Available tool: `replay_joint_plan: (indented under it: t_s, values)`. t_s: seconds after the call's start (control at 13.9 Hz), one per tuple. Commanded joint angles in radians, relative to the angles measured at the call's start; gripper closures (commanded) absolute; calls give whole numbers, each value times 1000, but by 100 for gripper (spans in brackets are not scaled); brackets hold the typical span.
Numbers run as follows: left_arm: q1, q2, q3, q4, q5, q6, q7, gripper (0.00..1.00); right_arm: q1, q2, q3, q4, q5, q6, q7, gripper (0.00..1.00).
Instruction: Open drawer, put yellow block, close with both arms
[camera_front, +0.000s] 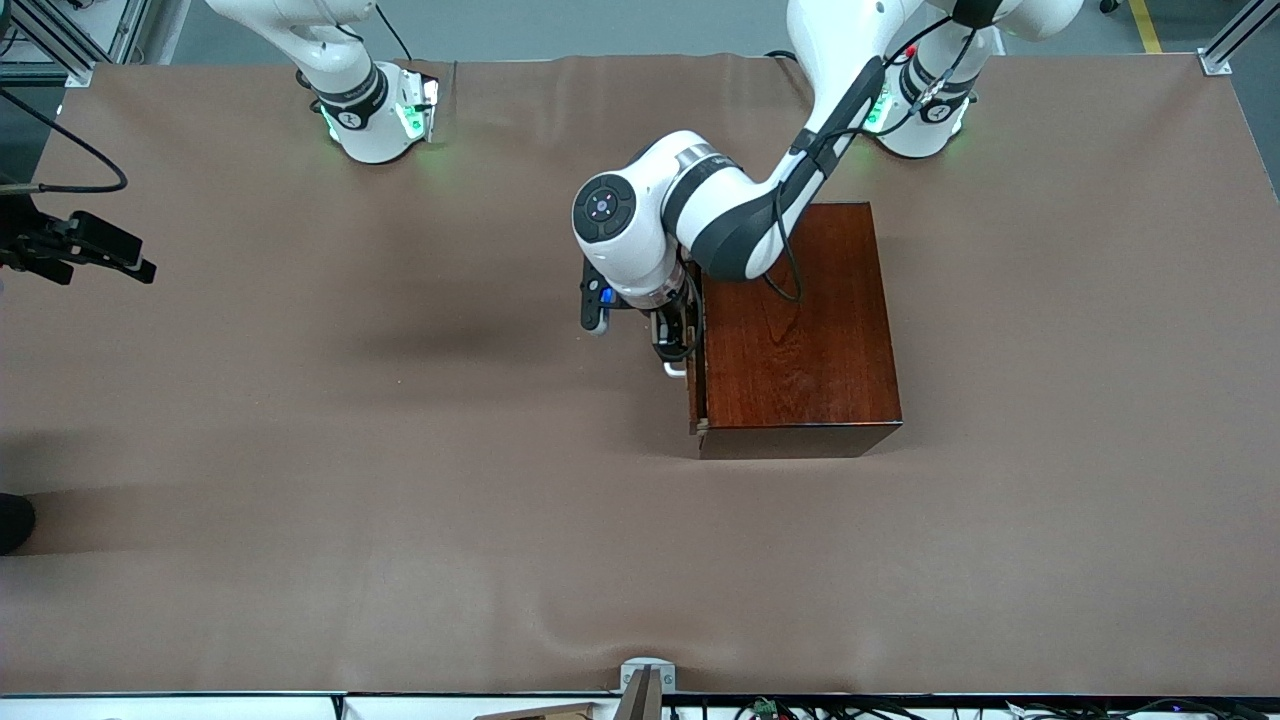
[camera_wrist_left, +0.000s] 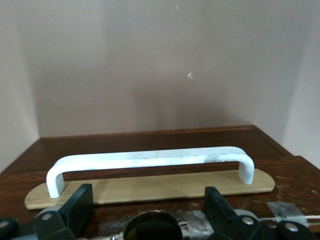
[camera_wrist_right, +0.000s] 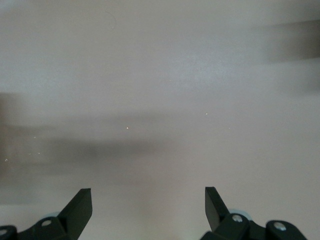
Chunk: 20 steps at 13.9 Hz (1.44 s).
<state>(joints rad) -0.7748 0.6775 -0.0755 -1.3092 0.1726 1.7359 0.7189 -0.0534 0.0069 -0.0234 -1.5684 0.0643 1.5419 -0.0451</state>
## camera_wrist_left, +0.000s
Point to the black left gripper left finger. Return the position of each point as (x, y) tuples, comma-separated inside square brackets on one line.
[(77, 207)]

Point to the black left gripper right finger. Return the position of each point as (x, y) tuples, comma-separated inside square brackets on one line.
[(217, 207)]

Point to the light wooden drawer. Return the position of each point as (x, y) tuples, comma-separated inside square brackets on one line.
[(287, 180)]

